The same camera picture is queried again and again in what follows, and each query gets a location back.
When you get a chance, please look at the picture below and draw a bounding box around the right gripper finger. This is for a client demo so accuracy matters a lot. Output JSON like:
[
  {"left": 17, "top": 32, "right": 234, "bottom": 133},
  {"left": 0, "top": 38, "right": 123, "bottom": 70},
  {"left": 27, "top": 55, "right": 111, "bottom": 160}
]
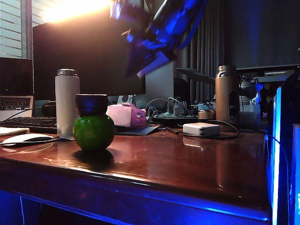
[
  {"left": 136, "top": 51, "right": 172, "bottom": 79},
  {"left": 125, "top": 42, "right": 150, "bottom": 78}
]

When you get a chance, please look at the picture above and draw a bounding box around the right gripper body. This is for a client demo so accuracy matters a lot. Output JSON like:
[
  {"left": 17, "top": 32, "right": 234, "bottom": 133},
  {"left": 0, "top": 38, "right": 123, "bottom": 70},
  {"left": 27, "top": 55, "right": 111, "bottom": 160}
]
[{"left": 126, "top": 9, "right": 205, "bottom": 58}]

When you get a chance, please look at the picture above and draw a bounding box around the black thermos bottle cap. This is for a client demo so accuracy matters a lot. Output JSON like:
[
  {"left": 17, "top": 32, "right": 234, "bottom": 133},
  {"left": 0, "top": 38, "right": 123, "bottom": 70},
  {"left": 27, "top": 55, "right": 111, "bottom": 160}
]
[{"left": 75, "top": 94, "right": 109, "bottom": 117}]

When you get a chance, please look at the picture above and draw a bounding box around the bronze thermos bottle cap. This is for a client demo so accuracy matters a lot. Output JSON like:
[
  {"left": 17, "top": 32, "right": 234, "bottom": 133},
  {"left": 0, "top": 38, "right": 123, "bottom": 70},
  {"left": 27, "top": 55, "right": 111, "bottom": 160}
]
[{"left": 198, "top": 109, "right": 216, "bottom": 121}]

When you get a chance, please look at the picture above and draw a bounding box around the bronze thermos bottle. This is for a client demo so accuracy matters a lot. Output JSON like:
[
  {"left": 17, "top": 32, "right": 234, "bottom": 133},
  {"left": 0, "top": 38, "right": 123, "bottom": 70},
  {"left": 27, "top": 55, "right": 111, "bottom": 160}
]
[{"left": 215, "top": 65, "right": 240, "bottom": 132}]

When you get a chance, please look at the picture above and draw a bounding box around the white thermos bottle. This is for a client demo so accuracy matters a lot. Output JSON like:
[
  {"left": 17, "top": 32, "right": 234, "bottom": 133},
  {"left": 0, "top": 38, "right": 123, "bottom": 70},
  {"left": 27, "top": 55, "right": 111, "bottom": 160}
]
[{"left": 55, "top": 68, "right": 81, "bottom": 141}]

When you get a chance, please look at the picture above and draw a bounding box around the green apple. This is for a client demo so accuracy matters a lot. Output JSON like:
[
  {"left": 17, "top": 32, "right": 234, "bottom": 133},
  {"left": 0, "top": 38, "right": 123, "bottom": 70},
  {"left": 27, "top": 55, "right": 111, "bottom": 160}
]
[{"left": 73, "top": 114, "right": 116, "bottom": 152}]

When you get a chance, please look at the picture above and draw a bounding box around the silver monitor back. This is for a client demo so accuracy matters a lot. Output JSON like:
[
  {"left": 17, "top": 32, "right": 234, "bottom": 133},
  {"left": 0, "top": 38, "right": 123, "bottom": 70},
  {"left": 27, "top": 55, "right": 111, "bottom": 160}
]
[{"left": 135, "top": 60, "right": 174, "bottom": 111}]

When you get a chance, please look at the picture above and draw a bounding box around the dark slanted flat panel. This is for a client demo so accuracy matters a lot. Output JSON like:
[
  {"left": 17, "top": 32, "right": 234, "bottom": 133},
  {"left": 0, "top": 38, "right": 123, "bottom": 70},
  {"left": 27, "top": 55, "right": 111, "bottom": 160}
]
[{"left": 175, "top": 67, "right": 216, "bottom": 85}]

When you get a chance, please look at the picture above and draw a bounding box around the large black monitor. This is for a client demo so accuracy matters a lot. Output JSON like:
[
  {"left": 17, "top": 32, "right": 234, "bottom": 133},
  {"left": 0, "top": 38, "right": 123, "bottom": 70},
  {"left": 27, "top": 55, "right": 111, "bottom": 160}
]
[{"left": 32, "top": 7, "right": 146, "bottom": 101}]

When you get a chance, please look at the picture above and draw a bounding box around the pink plush pouch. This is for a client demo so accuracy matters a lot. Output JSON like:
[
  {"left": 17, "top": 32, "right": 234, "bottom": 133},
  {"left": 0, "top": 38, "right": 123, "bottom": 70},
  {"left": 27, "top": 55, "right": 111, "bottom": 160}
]
[{"left": 105, "top": 103, "right": 148, "bottom": 128}]

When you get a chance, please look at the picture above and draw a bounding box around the black power strip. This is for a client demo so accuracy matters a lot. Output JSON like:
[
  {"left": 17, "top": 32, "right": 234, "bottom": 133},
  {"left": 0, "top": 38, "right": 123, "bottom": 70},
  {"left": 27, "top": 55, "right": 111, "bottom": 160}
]
[{"left": 152, "top": 112, "right": 199, "bottom": 126}]

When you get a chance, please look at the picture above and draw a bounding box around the dark flat pad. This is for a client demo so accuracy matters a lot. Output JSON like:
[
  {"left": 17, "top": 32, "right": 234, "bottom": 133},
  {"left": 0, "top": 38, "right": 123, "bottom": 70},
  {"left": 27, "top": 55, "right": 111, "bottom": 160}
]
[{"left": 114, "top": 124, "right": 162, "bottom": 136}]

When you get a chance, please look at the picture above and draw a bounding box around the black pen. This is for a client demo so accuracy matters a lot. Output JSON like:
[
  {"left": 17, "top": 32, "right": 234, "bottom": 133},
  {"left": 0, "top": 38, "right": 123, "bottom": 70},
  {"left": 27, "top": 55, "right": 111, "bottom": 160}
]
[{"left": 164, "top": 126, "right": 180, "bottom": 135}]

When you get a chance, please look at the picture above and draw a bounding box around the white power adapter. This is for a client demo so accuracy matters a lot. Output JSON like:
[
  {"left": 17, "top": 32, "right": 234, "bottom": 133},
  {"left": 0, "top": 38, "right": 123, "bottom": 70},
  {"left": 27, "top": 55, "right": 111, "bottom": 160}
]
[{"left": 182, "top": 122, "right": 221, "bottom": 138}]

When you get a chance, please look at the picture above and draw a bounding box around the black round speaker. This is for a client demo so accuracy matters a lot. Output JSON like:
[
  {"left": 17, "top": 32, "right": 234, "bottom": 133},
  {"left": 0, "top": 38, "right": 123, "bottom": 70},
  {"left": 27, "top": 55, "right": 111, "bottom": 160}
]
[{"left": 41, "top": 101, "right": 57, "bottom": 118}]

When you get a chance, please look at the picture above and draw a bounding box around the clear plastic container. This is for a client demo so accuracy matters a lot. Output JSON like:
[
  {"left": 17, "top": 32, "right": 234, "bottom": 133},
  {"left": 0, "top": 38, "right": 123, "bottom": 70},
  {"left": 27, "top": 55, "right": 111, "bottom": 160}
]
[{"left": 239, "top": 104, "right": 261, "bottom": 129}]

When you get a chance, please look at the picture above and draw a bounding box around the black keyboard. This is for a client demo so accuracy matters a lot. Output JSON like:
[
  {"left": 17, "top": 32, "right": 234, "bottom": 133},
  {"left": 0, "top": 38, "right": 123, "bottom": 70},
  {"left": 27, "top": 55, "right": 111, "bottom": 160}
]
[{"left": 0, "top": 116, "right": 58, "bottom": 134}]

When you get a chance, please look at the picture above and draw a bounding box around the silver laptop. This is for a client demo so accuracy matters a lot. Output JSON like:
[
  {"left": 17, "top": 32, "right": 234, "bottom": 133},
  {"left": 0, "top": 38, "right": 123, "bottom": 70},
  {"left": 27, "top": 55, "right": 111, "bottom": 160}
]
[{"left": 0, "top": 57, "right": 35, "bottom": 122}]

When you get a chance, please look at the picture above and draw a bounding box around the white computer mouse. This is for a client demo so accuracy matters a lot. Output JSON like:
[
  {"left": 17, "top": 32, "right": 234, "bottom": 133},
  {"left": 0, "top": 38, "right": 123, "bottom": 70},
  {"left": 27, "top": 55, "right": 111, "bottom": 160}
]
[{"left": 1, "top": 133, "right": 54, "bottom": 147}]

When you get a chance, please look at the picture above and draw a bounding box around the white paper notepad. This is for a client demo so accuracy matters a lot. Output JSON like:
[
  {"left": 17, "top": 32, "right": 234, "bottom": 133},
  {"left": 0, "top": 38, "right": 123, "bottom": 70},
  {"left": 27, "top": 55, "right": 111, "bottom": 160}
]
[{"left": 0, "top": 127, "right": 30, "bottom": 137}]

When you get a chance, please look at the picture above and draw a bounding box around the blue lit side panel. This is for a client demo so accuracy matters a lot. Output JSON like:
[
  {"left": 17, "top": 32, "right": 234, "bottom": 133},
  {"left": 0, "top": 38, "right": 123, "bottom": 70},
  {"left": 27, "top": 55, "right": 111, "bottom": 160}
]
[{"left": 264, "top": 86, "right": 300, "bottom": 225}]

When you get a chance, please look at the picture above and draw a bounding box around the white tangled cable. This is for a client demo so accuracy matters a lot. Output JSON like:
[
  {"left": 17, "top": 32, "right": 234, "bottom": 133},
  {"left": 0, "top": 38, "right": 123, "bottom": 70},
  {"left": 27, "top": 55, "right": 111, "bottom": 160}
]
[{"left": 144, "top": 97, "right": 170, "bottom": 118}]

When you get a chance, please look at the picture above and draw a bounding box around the black adapter cable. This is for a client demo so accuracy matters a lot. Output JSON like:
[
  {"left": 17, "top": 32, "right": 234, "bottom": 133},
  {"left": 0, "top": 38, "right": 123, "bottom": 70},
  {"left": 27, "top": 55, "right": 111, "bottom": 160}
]
[{"left": 182, "top": 120, "right": 241, "bottom": 140}]

